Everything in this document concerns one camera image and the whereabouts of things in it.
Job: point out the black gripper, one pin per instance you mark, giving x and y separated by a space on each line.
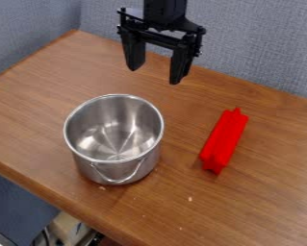
165 15

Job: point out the red plastic block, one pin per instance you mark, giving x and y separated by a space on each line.
223 141

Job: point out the metal pot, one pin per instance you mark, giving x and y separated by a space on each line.
113 133

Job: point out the beige box under table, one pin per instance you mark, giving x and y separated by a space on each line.
68 231

